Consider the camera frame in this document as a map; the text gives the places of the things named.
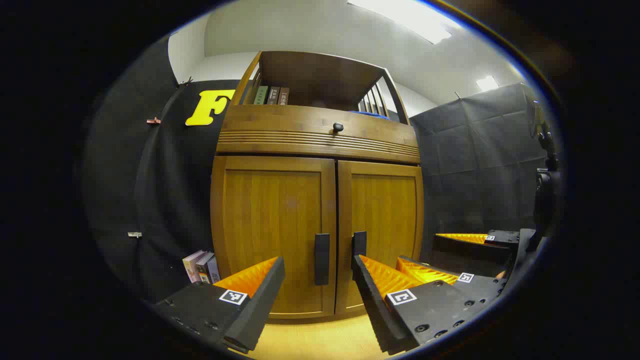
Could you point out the black round drawer knob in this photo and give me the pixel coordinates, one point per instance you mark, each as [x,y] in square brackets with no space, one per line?
[338,127]

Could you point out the dark brown book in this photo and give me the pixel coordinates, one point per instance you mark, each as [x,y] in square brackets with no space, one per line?
[273,95]

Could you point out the red clip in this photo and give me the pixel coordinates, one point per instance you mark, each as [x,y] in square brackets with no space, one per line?
[153,120]

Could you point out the blue-grey book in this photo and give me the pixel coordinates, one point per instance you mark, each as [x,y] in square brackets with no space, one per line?
[214,270]

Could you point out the small ceiling light panel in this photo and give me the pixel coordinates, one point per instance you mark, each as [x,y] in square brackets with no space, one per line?
[486,83]

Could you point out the wooden double-door shoe cabinet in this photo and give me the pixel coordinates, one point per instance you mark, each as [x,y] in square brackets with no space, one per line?
[280,130]

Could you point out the dark colourful book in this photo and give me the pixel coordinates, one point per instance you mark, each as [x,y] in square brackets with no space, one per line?
[204,267]

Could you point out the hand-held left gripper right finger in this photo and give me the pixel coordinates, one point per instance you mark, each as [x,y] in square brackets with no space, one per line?
[372,300]

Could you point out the blue cloth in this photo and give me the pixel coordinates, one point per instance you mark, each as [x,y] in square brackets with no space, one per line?
[370,114]

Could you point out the dark metal clip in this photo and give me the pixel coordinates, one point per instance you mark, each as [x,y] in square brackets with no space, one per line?
[187,81]

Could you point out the large ceiling light panel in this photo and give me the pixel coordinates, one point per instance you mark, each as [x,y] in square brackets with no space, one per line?
[405,17]

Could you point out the black backdrop cloth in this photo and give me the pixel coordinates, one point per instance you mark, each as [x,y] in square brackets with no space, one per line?
[165,190]

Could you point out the wooden shoe cabinet door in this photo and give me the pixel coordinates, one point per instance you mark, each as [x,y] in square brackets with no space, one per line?
[385,210]
[270,215]

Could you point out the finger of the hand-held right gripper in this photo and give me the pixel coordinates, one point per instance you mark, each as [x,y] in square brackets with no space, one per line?
[482,287]
[470,257]

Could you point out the pink book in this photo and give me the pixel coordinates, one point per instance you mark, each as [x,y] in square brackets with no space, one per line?
[191,265]

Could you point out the wooden ribbed drawer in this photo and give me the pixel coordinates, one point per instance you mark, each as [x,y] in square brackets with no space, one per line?
[300,137]

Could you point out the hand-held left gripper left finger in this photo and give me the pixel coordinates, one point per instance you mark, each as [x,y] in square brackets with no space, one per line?
[260,300]

